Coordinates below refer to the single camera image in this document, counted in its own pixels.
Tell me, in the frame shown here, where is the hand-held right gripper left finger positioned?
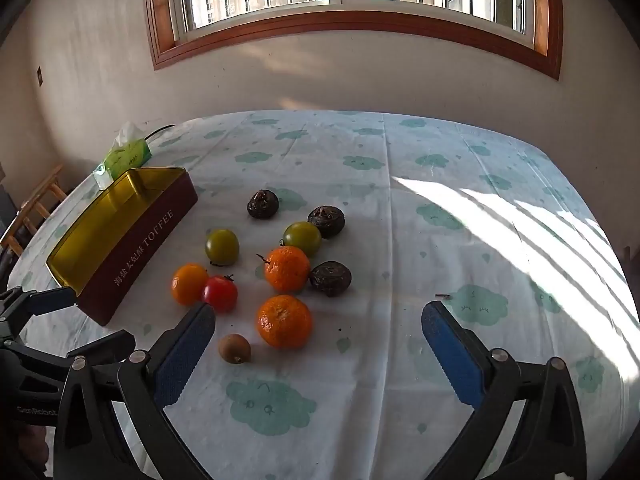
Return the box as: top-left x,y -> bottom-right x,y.
52,302 -> 217,480

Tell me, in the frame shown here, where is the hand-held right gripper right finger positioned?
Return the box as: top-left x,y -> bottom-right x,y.
421,301 -> 587,480

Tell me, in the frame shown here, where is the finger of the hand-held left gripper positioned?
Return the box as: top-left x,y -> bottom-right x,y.
0,286 -> 81,345
62,329 -> 137,363

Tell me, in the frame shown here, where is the red tomato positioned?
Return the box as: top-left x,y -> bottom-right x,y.
202,275 -> 239,314

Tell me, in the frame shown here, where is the orange tomato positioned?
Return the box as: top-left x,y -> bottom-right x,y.
171,263 -> 210,306

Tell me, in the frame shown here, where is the maroon tin box gold inside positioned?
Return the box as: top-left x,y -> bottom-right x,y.
46,166 -> 199,327

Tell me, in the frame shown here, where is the orange tangerine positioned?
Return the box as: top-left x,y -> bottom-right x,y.
257,246 -> 311,293
256,294 -> 314,350

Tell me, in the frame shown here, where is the green tomato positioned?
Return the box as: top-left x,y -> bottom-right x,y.
205,228 -> 240,267
282,221 -> 322,258

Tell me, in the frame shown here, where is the dark wrinkled passion fruit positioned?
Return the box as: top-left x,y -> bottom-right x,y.
309,261 -> 352,298
247,189 -> 279,220
307,205 -> 346,239

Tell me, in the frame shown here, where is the brown kiwi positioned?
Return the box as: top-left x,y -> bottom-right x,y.
218,333 -> 252,364

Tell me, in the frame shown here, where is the wooden chair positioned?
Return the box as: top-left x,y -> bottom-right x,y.
0,162 -> 68,261

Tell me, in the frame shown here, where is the green tissue pack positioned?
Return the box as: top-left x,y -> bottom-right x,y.
92,121 -> 152,191

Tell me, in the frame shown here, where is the white tablecloth green cloud print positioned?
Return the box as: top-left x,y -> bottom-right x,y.
7,110 -> 626,480

